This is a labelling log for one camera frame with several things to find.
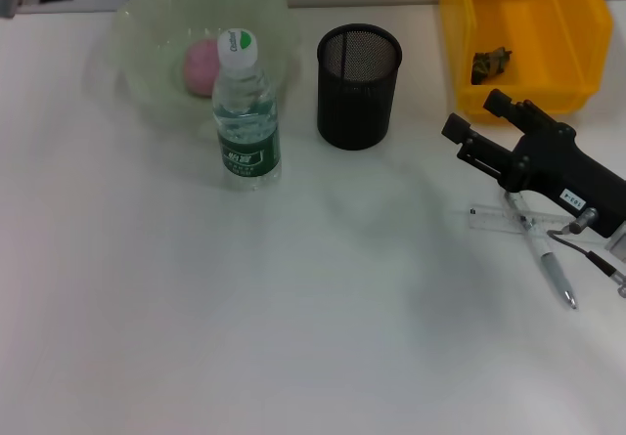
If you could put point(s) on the green plastic wrapper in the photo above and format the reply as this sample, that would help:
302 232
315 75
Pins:
489 66

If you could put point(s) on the transparent plastic ruler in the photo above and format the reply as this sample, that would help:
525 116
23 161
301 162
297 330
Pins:
489 217

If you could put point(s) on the yellow plastic bin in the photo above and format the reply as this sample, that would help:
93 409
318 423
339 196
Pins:
548 88

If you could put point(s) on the white grey pen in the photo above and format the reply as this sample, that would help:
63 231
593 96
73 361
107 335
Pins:
550 264

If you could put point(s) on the clear green-label water bottle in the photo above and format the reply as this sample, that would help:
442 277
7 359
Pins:
247 127

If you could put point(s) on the black mesh pen holder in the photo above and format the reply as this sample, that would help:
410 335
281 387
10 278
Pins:
354 107

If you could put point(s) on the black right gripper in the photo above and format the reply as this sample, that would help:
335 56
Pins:
562 166

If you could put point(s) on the pink toy peach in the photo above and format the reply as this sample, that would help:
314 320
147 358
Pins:
198 71

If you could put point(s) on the translucent green plastic fruit bowl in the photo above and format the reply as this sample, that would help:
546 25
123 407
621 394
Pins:
147 63

